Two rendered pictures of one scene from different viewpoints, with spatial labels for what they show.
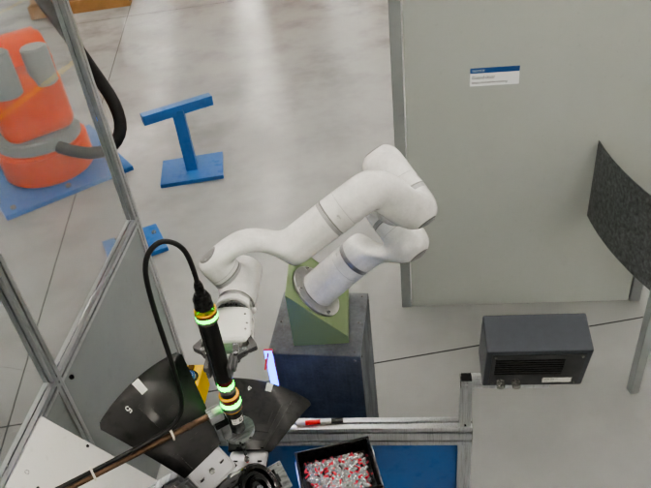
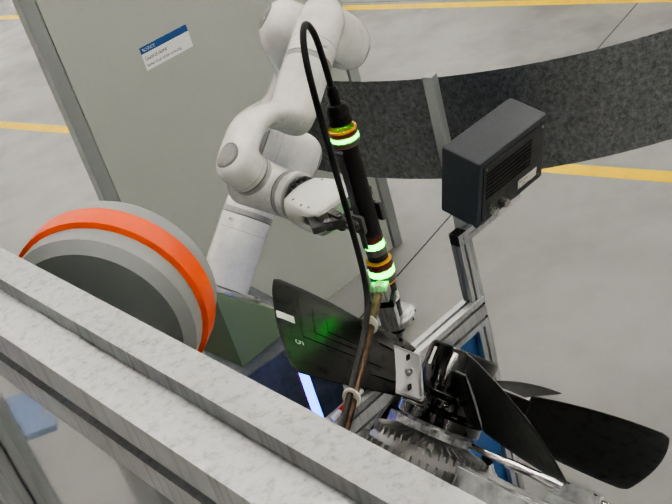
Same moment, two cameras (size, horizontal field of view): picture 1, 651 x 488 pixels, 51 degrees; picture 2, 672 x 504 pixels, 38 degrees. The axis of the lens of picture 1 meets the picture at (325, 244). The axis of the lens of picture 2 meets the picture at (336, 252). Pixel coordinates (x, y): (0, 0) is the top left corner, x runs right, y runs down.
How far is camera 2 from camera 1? 125 cm
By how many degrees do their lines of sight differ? 37
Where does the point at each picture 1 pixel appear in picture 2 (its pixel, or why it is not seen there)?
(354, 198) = (326, 20)
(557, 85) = (229, 32)
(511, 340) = (485, 146)
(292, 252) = (306, 107)
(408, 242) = (306, 146)
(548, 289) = (323, 279)
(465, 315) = not seen: hidden behind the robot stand
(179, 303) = not seen: outside the picture
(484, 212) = not seen: hidden behind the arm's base
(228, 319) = (314, 189)
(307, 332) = (251, 335)
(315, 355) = (277, 356)
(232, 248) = (254, 125)
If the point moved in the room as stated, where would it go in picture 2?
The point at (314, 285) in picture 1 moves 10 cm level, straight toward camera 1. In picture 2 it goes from (226, 272) to (258, 278)
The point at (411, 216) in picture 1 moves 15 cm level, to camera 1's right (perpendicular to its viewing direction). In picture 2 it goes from (359, 42) to (400, 12)
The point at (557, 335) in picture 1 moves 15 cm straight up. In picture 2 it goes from (511, 121) to (501, 62)
